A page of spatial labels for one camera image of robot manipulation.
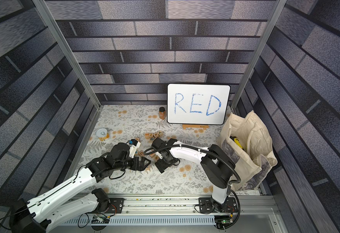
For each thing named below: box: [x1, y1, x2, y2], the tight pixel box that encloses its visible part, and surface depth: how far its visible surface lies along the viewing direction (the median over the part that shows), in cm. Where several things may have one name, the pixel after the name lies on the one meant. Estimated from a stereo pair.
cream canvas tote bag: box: [216, 109, 278, 192], surface depth 74 cm
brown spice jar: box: [158, 106, 167, 120], surface depth 109 cm
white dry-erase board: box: [166, 83, 231, 126], surface depth 97 cm
